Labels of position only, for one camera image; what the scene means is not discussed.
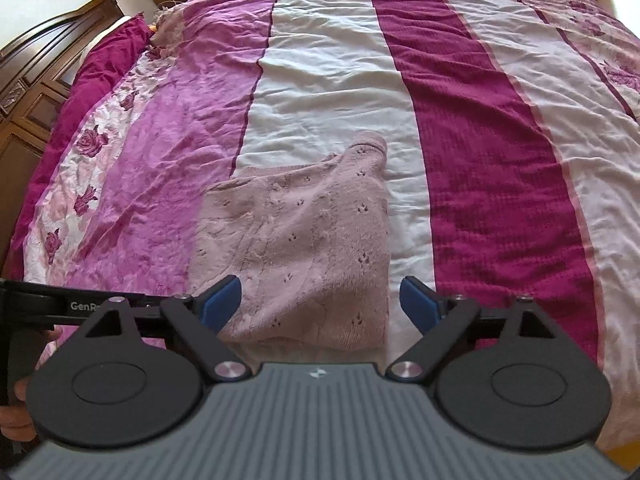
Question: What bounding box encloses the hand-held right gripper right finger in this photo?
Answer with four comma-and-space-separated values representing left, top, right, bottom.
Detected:
391, 276, 559, 382

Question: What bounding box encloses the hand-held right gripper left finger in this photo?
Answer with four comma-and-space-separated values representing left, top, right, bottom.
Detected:
82, 275, 247, 382

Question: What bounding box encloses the pink knit cardigan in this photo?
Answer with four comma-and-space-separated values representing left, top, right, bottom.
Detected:
187, 130, 394, 354

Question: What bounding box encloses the person's left hand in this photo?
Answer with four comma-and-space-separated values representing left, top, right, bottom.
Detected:
0, 379, 42, 444

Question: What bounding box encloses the pink magenta striped bedspread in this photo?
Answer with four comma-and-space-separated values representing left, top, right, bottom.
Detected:
0, 0, 640, 461

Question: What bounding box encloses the carved wooden headboard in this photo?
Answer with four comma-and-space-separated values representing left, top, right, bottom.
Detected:
0, 0, 122, 261

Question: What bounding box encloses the magenta pillow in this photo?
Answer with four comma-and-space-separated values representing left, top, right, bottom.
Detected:
9, 15, 157, 263

